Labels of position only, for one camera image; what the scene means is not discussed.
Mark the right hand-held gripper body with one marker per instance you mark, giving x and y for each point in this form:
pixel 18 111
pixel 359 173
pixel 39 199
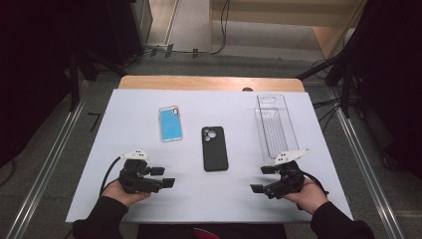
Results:
pixel 288 181

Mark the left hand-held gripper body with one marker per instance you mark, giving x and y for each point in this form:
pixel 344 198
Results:
pixel 132 177

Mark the clear plastic bin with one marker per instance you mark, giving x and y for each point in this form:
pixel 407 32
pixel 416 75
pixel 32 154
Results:
pixel 275 129

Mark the blue phone case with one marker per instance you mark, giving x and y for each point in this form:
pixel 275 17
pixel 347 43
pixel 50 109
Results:
pixel 170 124

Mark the black phone case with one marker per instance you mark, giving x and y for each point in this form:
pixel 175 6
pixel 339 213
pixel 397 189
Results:
pixel 215 152

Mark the person's left hand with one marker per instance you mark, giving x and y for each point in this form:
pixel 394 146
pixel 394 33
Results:
pixel 119 195

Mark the person's right hand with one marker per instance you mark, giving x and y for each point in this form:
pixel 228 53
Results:
pixel 310 197

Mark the white table board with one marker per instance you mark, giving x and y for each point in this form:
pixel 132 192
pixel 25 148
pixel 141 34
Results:
pixel 205 202

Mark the person's lap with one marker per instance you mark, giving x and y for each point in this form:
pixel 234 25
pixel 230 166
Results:
pixel 232 232

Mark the wooden table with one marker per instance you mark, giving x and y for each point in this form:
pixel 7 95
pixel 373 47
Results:
pixel 205 83

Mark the black metal stand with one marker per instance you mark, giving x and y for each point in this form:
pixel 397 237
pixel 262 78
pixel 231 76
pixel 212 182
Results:
pixel 345 83
pixel 74 83

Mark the black curtain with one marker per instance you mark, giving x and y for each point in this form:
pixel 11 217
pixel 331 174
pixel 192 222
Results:
pixel 394 83
pixel 36 66

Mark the grey cabinet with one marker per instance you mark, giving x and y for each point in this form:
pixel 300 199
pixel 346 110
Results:
pixel 143 20

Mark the beige wooden furniture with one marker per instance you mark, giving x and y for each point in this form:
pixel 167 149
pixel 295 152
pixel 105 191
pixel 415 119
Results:
pixel 282 13

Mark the metal floor rail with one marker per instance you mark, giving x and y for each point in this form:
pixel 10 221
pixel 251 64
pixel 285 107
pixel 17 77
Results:
pixel 46 167
pixel 368 172

